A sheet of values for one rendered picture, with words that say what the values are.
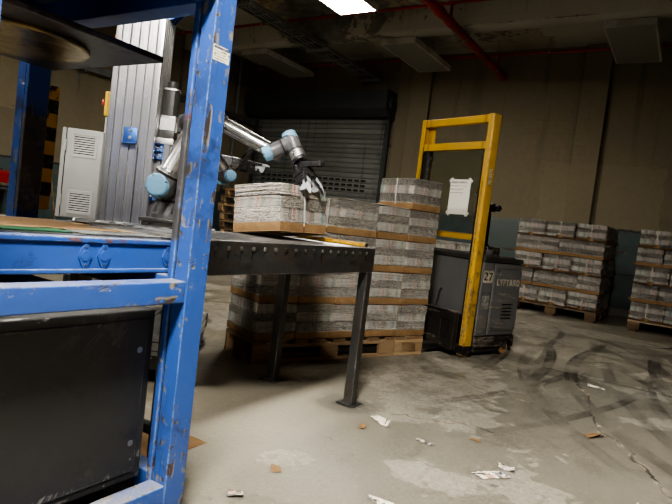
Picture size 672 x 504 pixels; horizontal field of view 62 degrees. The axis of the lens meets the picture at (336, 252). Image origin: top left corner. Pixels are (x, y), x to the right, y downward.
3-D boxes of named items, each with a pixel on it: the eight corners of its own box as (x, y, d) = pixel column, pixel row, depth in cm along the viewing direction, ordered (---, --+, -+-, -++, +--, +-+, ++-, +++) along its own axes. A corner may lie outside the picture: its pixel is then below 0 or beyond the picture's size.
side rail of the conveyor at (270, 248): (364, 270, 285) (367, 247, 285) (373, 272, 282) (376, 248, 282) (151, 274, 172) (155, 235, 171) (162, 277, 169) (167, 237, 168)
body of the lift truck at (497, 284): (408, 336, 488) (420, 245, 484) (451, 334, 521) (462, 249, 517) (471, 357, 433) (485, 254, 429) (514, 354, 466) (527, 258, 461)
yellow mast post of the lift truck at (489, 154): (454, 343, 429) (485, 113, 420) (462, 343, 434) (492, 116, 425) (463, 346, 422) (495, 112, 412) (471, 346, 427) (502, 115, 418)
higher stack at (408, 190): (359, 342, 435) (380, 177, 428) (388, 341, 453) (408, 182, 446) (392, 355, 404) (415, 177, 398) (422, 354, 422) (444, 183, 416)
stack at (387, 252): (222, 348, 366) (236, 222, 361) (360, 342, 436) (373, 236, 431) (250, 364, 335) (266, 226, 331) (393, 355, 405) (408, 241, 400)
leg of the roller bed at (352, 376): (347, 401, 289) (363, 270, 285) (356, 404, 286) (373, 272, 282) (341, 403, 284) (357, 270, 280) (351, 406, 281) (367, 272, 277)
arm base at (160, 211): (147, 217, 284) (149, 197, 283) (154, 216, 299) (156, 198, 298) (177, 220, 285) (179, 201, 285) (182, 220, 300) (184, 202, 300)
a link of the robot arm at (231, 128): (197, 123, 294) (279, 168, 295) (192, 119, 283) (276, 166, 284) (208, 103, 294) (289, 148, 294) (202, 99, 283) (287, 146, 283)
